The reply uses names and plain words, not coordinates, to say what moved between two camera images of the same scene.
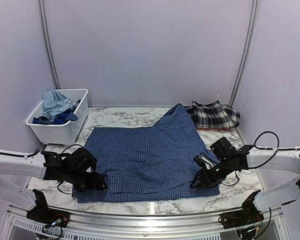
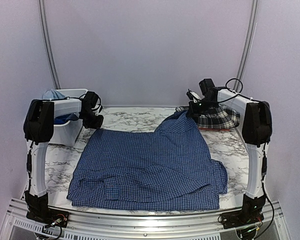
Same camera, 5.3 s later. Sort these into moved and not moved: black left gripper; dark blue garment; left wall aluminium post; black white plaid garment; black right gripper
Moved: black right gripper; black left gripper
Not moved: black white plaid garment; left wall aluminium post; dark blue garment
